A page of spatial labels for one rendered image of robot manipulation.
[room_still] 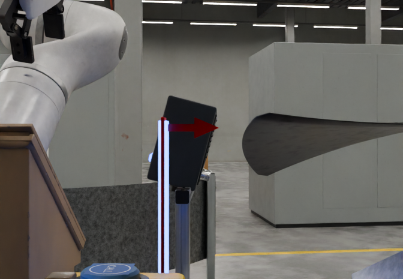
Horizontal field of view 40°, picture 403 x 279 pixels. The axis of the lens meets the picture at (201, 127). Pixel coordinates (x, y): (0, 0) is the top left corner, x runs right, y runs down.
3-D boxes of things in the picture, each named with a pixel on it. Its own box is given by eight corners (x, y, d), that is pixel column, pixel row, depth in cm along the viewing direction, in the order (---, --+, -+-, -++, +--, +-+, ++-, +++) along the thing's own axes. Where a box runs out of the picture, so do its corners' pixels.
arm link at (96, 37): (-3, 114, 96) (41, 32, 112) (104, 132, 96) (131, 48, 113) (-12, 60, 87) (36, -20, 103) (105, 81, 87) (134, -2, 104)
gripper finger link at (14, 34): (9, 14, 76) (15, 59, 79) (-4, 21, 73) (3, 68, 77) (30, 17, 75) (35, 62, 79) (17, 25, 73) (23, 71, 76)
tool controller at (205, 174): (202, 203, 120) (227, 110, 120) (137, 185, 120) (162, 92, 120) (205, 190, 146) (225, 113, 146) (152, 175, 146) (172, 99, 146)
